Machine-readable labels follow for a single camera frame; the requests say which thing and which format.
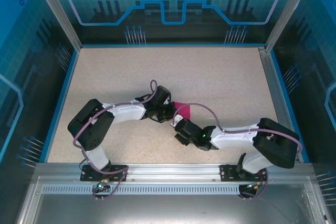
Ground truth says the magenta cloth piece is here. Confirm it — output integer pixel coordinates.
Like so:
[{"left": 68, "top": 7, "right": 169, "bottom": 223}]
[{"left": 173, "top": 102, "right": 192, "bottom": 120}]

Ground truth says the sheet metal tray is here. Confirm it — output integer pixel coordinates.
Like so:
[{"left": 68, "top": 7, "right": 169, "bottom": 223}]
[{"left": 14, "top": 176, "right": 336, "bottom": 224}]

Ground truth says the blue edge strip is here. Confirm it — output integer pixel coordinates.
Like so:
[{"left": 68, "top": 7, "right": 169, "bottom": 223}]
[
  {"left": 39, "top": 48, "right": 81, "bottom": 163},
  {"left": 269, "top": 50, "right": 310, "bottom": 163}
]

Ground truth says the blue circuit print side panel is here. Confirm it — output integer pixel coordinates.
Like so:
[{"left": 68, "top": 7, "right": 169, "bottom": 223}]
[
  {"left": 270, "top": 0, "right": 336, "bottom": 209},
  {"left": 0, "top": 0, "right": 79, "bottom": 224}
]

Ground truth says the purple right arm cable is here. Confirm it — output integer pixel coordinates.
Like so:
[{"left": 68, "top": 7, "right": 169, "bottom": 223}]
[{"left": 172, "top": 102, "right": 304, "bottom": 201}]

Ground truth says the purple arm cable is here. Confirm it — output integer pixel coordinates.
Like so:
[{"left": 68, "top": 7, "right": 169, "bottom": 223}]
[
  {"left": 72, "top": 79, "right": 158, "bottom": 202},
  {"left": 172, "top": 102, "right": 304, "bottom": 201}
]

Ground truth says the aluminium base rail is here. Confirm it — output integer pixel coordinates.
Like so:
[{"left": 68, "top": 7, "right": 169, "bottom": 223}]
[{"left": 35, "top": 162, "right": 314, "bottom": 183}]

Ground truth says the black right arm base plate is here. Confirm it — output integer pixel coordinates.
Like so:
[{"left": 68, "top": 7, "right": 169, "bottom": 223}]
[{"left": 219, "top": 163, "right": 266, "bottom": 182}]

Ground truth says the slotted metal cable duct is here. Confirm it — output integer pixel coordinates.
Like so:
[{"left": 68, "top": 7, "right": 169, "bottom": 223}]
[{"left": 41, "top": 185, "right": 308, "bottom": 196}]

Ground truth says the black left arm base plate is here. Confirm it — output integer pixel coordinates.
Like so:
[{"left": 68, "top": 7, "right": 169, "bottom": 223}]
[{"left": 80, "top": 164, "right": 129, "bottom": 182}]

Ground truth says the cable connector with red wires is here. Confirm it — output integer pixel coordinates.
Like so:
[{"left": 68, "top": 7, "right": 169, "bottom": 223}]
[{"left": 246, "top": 181, "right": 264, "bottom": 190}]

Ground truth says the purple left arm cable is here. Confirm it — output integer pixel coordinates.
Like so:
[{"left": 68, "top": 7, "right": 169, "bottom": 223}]
[{"left": 72, "top": 79, "right": 158, "bottom": 202}]

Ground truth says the cable connector with green light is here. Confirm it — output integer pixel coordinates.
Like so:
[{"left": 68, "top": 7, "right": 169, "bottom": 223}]
[{"left": 97, "top": 178, "right": 110, "bottom": 190}]

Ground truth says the aluminium side rail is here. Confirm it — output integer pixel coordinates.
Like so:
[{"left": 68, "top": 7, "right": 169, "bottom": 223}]
[{"left": 258, "top": 46, "right": 300, "bottom": 163}]

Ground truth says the aluminium frame post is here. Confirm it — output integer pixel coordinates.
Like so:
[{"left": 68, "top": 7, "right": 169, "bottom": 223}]
[
  {"left": 29, "top": 0, "right": 82, "bottom": 49},
  {"left": 264, "top": 0, "right": 317, "bottom": 51}
]

